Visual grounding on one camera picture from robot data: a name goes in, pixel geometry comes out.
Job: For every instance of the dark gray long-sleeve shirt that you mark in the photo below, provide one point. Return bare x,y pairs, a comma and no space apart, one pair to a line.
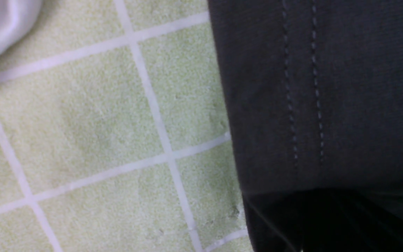
314,95

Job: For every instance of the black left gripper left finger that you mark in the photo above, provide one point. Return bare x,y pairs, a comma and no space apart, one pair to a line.
278,221

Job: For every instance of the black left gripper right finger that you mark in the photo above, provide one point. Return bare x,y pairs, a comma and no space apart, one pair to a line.
344,221

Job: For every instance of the white crumpled shirt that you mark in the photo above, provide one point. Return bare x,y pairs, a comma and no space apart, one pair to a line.
17,17

